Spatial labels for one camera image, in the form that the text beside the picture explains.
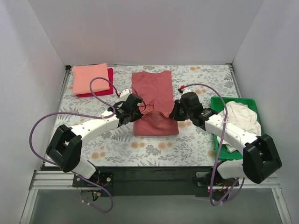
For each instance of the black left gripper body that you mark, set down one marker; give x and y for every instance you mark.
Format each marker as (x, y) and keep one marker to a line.
(137, 115)

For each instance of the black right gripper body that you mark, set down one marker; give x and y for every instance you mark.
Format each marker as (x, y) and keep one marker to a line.
(175, 113)

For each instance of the dusty rose t shirt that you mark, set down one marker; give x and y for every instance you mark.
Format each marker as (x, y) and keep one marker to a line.
(157, 92)

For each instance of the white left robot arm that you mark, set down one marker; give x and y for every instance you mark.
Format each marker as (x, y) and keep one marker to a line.
(65, 146)

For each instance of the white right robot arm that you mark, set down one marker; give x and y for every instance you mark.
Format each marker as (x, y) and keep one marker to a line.
(260, 157)

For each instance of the green plastic tray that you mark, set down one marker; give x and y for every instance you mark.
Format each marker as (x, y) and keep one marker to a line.
(227, 151)

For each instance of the floral patterned table mat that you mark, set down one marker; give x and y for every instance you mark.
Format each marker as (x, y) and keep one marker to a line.
(119, 147)

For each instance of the folded crimson red t shirt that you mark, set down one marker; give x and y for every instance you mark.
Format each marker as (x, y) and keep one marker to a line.
(105, 92)

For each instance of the white t shirt red print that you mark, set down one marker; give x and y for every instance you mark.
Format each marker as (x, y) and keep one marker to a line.
(242, 117)

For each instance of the folded salmon pink t shirt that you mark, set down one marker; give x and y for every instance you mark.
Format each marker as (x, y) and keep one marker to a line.
(83, 75)

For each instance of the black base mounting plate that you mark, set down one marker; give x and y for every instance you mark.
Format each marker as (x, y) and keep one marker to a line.
(155, 181)

